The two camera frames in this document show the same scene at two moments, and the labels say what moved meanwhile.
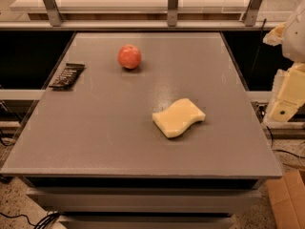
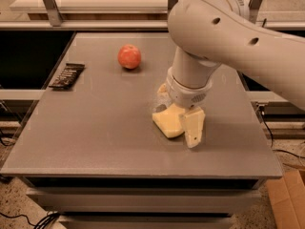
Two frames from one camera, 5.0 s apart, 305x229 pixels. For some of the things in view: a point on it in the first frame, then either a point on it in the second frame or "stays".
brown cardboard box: x=287 y=200 stays
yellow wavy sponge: x=176 y=117 stays
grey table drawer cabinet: x=147 y=202 stays
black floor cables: x=50 y=218 stays
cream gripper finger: x=288 y=94 → x=192 y=122
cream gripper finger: x=275 y=35 → x=163 y=99
